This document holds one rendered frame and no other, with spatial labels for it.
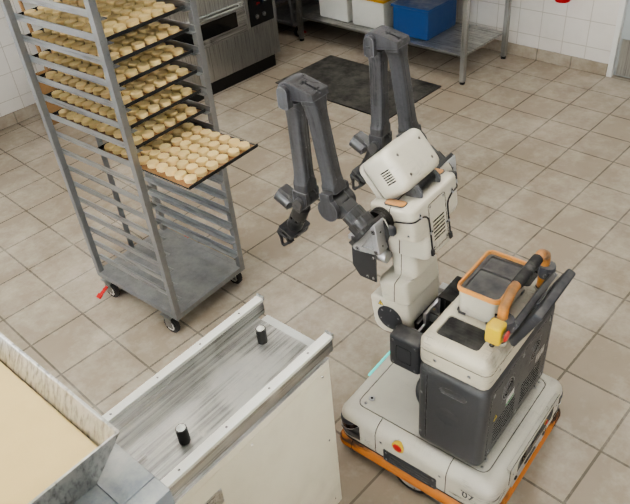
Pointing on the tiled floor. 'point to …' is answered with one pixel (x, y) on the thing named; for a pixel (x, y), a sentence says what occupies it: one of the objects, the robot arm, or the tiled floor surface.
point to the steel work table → (472, 38)
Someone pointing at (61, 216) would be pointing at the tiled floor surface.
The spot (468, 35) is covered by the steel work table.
